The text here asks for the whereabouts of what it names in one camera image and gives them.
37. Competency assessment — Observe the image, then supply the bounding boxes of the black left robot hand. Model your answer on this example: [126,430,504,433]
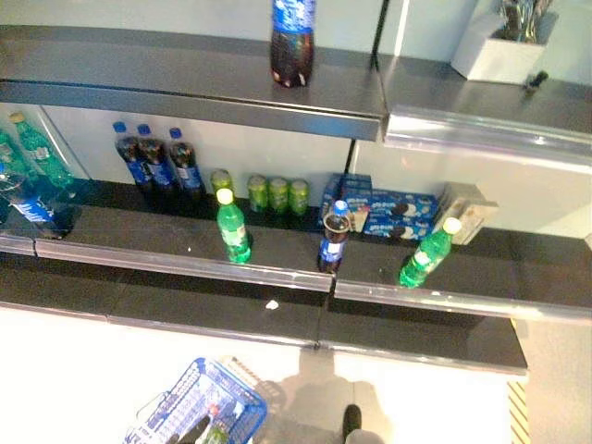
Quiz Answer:
[168,414,213,444]

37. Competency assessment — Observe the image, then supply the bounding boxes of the clear water bottle red label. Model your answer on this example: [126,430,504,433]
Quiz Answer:
[198,401,246,434]

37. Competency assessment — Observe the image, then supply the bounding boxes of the blue plastic shopping basket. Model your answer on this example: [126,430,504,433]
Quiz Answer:
[122,356,269,444]

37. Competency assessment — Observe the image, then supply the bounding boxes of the green Sprite bottle yellow cap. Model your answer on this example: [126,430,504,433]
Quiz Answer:
[216,187,253,265]
[0,129,29,186]
[398,216,463,290]
[8,110,77,191]

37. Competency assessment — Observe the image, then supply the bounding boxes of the black base shelf board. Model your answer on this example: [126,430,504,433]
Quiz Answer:
[316,295,529,376]
[0,252,112,323]
[105,267,334,349]

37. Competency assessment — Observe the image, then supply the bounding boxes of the silver right robot leg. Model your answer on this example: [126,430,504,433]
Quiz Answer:
[340,403,386,444]

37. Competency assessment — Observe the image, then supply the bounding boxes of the dark shelf board clear strip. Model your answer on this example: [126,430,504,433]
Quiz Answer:
[0,178,338,293]
[381,54,592,173]
[0,230,38,259]
[332,226,592,326]

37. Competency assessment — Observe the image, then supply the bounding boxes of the Pepsi cola bottle blue cap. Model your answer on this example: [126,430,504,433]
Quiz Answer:
[0,161,78,240]
[315,199,353,275]
[135,123,176,193]
[166,127,208,196]
[112,120,154,191]

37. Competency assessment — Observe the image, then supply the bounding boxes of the yellow black hazard tape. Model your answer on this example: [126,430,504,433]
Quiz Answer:
[506,380,529,444]

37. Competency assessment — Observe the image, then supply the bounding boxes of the beige cardboard box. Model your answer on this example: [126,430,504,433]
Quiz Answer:
[436,203,487,246]

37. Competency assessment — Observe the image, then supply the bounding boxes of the dark shelf board plain edge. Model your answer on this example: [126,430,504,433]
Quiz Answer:
[0,25,389,143]

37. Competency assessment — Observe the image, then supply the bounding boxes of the large Pepsi cola bottle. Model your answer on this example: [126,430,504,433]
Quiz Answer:
[268,0,319,89]

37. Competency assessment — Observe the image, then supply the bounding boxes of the white open box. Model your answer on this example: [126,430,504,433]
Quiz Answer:
[450,11,560,88]

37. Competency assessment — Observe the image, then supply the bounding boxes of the small black object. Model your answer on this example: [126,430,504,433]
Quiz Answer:
[524,68,550,90]

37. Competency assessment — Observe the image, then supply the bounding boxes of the shiny silver packets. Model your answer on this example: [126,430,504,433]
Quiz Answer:
[497,0,556,45]

